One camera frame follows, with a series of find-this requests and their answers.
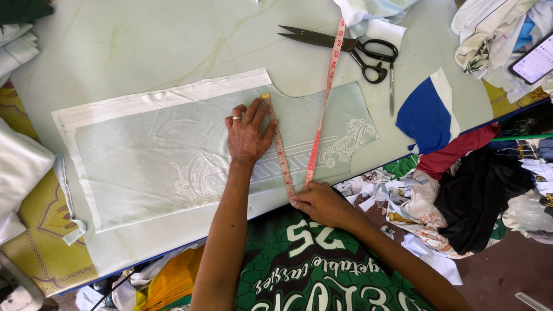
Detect heap of white clothes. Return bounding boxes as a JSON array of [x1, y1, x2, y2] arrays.
[[450, 0, 553, 105]]

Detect green rod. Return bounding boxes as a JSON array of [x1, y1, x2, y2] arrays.
[[490, 132, 553, 143]]

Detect grey sewing machine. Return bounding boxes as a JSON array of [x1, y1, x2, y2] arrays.
[[0, 252, 45, 311]]

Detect yellow orange fabric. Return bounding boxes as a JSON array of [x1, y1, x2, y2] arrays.
[[133, 245, 206, 311]]

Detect slim silver pen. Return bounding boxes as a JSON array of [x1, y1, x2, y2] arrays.
[[388, 62, 395, 118]]

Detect dark green cloth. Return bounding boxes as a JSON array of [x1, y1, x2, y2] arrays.
[[0, 0, 55, 26]]

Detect black handled tailor scissors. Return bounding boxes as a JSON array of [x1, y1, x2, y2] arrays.
[[278, 25, 399, 85]]

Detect pale green fabric strip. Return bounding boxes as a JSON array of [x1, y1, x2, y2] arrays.
[[54, 153, 88, 246]]

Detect person's right hand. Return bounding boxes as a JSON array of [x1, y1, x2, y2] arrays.
[[290, 181, 357, 230]]

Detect stack of white fabric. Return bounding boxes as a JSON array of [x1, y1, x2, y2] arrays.
[[0, 117, 57, 247]]

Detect small white fabric scrap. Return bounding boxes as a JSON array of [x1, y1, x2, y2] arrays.
[[349, 19, 407, 51]]

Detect heap of fabric scraps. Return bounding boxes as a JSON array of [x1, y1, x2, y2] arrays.
[[335, 104, 553, 286]]

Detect blue and white fabric piece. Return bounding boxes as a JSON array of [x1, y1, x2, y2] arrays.
[[395, 68, 461, 156]]

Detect black smartphone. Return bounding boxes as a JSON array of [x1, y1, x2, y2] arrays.
[[508, 32, 553, 86]]

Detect green and black printed jersey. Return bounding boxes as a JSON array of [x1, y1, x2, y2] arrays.
[[234, 189, 437, 311]]

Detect person's left hand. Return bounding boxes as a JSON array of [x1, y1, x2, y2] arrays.
[[224, 97, 280, 165]]

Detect black cable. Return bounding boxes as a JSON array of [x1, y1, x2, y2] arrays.
[[88, 269, 135, 311]]

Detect folded white cloth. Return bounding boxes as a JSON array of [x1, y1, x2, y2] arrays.
[[0, 23, 41, 88]]

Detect pale blue white cloth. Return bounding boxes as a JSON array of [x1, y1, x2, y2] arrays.
[[333, 0, 421, 27]]

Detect mint green printed fabric piece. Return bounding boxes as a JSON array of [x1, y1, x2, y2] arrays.
[[73, 82, 380, 234]]

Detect pink and yellow tape measure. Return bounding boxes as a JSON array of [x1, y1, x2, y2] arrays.
[[260, 17, 346, 202]]

